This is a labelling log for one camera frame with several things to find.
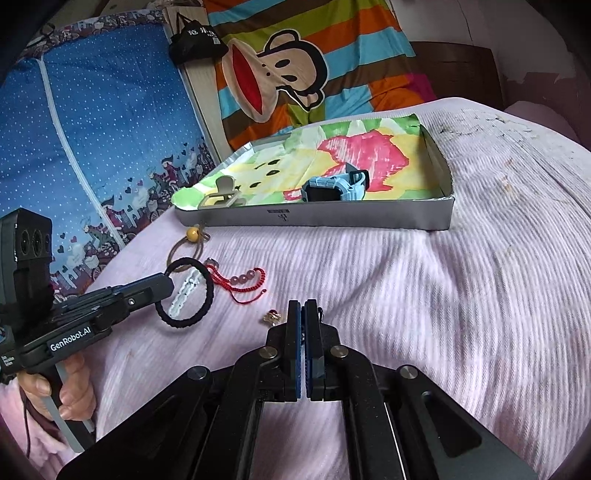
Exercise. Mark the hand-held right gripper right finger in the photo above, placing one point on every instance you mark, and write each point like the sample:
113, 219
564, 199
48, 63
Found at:
311, 350

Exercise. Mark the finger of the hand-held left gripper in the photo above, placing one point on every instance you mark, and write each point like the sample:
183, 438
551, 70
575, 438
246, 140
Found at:
147, 288

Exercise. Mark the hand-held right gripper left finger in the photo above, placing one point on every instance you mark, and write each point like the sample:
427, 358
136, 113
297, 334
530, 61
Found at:
299, 350

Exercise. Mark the small gold earring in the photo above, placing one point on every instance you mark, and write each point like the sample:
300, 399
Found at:
271, 317

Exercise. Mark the keyring with green charm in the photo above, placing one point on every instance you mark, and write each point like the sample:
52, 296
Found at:
209, 294

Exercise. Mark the grey cardboard box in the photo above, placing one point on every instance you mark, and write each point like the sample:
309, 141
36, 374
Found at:
369, 217

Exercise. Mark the person's left hand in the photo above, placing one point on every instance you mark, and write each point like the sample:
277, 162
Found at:
78, 392

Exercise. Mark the beige hair claw clip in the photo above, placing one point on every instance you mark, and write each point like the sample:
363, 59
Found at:
225, 184

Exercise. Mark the blue printed cloth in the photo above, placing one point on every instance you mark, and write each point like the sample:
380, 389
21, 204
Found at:
115, 115

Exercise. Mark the light wooden board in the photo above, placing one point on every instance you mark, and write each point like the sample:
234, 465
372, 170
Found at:
203, 87

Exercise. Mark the black bag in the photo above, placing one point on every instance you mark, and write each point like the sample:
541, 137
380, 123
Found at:
194, 44

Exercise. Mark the striped monkey blanket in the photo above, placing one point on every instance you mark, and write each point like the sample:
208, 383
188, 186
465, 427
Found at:
286, 60

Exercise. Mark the dark wooden headboard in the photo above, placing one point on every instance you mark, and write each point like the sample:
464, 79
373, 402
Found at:
461, 69

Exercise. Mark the pink pillow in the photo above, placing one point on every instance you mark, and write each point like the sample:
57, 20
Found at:
545, 120

